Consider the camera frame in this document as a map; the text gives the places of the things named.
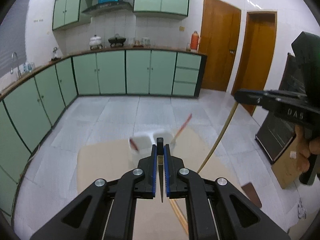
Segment orange thermos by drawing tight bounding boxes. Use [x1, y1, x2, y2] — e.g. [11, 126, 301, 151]
[190, 31, 200, 50]

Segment chrome faucet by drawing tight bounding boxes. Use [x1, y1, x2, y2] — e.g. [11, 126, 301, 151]
[10, 52, 22, 78]

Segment right wooden door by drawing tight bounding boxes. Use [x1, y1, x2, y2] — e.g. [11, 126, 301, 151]
[231, 10, 278, 117]

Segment white lidded pot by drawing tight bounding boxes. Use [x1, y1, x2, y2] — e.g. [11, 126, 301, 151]
[89, 35, 103, 50]

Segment curved orange patterned chopstick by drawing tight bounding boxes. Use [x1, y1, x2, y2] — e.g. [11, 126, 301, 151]
[172, 113, 193, 142]

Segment range hood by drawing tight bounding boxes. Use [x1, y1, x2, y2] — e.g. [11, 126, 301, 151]
[82, 1, 133, 16]

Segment left wooden door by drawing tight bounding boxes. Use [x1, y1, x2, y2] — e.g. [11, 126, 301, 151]
[199, 0, 241, 92]

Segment red striped bamboo chopstick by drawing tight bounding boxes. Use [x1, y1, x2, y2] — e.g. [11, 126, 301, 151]
[129, 138, 139, 152]

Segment wooden door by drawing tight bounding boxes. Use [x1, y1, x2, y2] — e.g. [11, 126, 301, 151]
[199, 0, 241, 92]
[231, 10, 278, 117]

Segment right hand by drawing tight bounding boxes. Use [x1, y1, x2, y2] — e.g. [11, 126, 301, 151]
[295, 125, 319, 173]

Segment black chopstick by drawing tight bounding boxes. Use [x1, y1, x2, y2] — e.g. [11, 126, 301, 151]
[157, 138, 164, 202]

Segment black wok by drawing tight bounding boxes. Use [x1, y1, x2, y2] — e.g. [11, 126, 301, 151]
[108, 34, 126, 48]

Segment black oven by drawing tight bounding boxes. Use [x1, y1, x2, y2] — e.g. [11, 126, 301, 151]
[255, 54, 305, 164]

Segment white double utensil holder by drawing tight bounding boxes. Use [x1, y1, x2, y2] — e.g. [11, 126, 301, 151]
[129, 129, 176, 155]

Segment cardboard box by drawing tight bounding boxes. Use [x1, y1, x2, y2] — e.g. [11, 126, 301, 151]
[271, 138, 302, 189]

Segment green base cabinets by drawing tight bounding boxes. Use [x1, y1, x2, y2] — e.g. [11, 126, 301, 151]
[1, 48, 207, 216]

